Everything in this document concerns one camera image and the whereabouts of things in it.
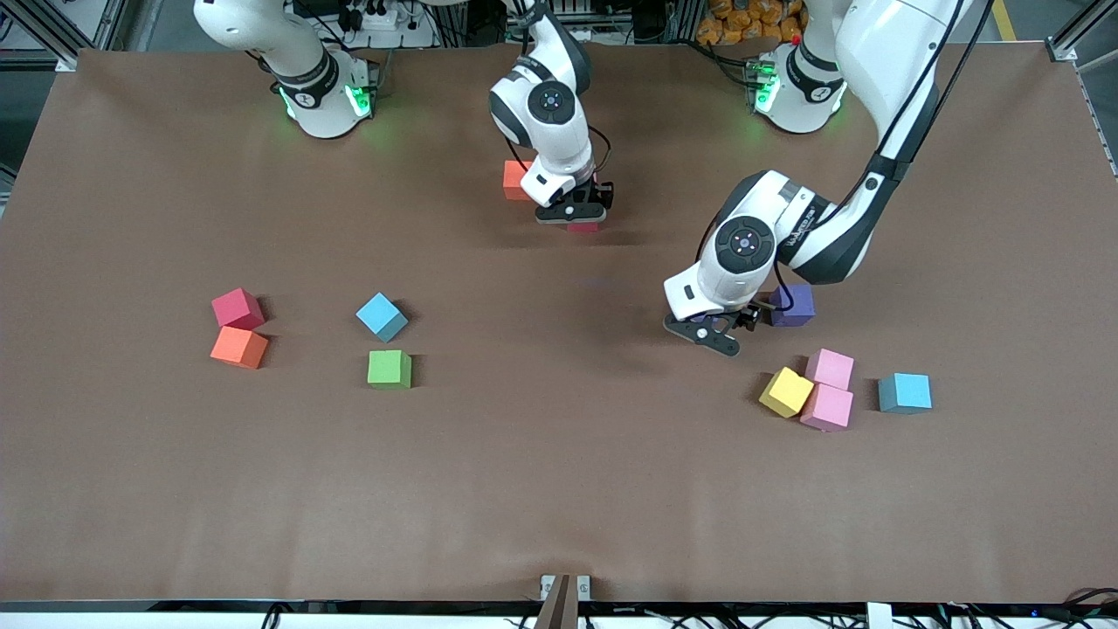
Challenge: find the dark purple foam cube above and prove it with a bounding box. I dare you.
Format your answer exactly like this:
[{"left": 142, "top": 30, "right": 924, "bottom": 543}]
[{"left": 769, "top": 283, "right": 817, "bottom": 328}]

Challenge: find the blue foam cube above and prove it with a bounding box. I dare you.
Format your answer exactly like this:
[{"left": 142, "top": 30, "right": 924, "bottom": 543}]
[
  {"left": 355, "top": 292, "right": 410, "bottom": 343},
  {"left": 878, "top": 372, "right": 933, "bottom": 414}
]

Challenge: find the yellow foam cube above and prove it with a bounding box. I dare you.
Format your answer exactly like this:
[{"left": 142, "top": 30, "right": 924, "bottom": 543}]
[{"left": 758, "top": 366, "right": 815, "bottom": 418}]

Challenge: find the pink foam cube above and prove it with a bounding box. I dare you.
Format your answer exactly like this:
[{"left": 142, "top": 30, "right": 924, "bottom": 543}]
[
  {"left": 799, "top": 383, "right": 854, "bottom": 433},
  {"left": 804, "top": 348, "right": 855, "bottom": 391}
]

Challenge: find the metal equipment rack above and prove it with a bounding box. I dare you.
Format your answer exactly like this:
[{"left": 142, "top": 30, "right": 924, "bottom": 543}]
[{"left": 572, "top": 0, "right": 643, "bottom": 45}]

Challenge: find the bag of orange items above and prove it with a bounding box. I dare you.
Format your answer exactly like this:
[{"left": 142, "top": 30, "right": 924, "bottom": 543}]
[{"left": 699, "top": 0, "right": 804, "bottom": 46}]

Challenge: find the white power strip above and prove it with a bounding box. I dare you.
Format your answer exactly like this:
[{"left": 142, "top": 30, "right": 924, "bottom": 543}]
[{"left": 339, "top": 0, "right": 439, "bottom": 50}]

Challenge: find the brown table cover sheet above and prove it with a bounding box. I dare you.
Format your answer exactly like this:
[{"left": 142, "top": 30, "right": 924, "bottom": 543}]
[{"left": 0, "top": 42, "right": 1118, "bottom": 605}]

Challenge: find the green foam cube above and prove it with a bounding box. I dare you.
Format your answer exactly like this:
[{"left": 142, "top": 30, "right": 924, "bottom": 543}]
[{"left": 367, "top": 349, "right": 413, "bottom": 391}]

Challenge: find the metal bracket with brown post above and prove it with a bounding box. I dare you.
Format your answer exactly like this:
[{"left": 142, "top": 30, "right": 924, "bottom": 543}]
[{"left": 539, "top": 573, "right": 592, "bottom": 629}]

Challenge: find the aluminium frame profile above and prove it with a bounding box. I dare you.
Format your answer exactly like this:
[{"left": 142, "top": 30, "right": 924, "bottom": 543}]
[
  {"left": 0, "top": 0, "right": 132, "bottom": 73},
  {"left": 1046, "top": 0, "right": 1118, "bottom": 180}
]

